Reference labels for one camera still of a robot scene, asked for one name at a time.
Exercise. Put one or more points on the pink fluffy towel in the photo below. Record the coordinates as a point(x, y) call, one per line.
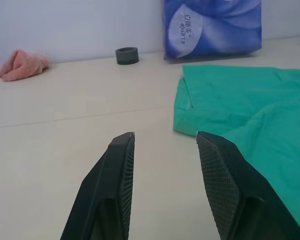
point(20, 67)

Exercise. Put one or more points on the green shorts with orange drawstring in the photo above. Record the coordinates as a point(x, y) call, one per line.
point(252, 105)

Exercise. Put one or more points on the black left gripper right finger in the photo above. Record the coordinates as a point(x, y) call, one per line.
point(230, 180)

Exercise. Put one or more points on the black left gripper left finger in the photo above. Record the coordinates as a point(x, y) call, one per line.
point(107, 180)

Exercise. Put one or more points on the large purple tissue pack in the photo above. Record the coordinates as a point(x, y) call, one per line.
point(210, 27)

